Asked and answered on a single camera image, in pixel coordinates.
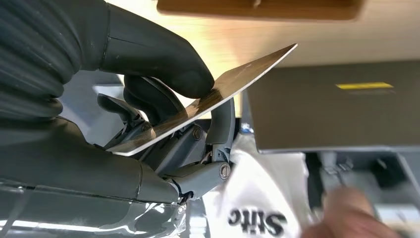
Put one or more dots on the person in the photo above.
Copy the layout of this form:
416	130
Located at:
262	184

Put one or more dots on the light wooden desk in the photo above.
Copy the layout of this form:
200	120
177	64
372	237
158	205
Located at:
229	39

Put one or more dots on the dark flat card reader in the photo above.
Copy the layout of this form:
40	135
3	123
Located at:
328	111

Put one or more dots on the brown wooden card organizer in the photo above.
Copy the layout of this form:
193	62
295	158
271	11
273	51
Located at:
262	8

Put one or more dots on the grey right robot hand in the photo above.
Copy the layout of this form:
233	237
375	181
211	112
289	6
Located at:
82	170

